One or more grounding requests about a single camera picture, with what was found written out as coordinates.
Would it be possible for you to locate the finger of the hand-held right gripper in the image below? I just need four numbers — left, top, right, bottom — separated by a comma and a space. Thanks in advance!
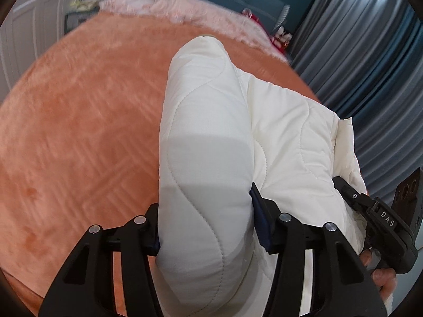
332, 176, 377, 212

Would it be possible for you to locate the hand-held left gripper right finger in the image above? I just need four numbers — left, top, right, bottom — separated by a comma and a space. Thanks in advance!
249, 181, 387, 317

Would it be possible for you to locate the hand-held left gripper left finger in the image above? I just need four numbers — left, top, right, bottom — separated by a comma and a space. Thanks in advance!
38, 203, 162, 317

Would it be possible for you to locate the cream quilted jacket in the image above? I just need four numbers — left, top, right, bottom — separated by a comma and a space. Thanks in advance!
155, 35, 369, 317

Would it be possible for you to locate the person's right hand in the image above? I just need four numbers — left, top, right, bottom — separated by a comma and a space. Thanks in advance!
360, 249, 398, 300

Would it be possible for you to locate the orange plush blanket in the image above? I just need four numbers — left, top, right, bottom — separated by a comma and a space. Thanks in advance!
0, 10, 324, 317

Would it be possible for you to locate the grey curtain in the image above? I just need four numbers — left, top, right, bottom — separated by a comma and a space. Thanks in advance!
287, 0, 423, 199

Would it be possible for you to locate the red cloth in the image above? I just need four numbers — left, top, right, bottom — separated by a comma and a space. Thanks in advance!
243, 7, 292, 54

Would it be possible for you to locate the stuffed toy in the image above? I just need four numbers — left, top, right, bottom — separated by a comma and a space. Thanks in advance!
276, 28, 292, 45

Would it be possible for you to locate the dark nightstand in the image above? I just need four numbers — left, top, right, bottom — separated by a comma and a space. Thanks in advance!
64, 8, 100, 34

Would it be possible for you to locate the pink lace blanket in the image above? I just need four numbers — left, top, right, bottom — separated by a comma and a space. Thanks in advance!
99, 0, 291, 64

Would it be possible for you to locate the yellow white crumpled cloth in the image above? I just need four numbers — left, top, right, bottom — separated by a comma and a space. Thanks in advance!
69, 0, 100, 11

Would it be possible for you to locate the white wardrobe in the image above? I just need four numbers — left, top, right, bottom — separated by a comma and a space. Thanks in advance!
0, 0, 87, 97

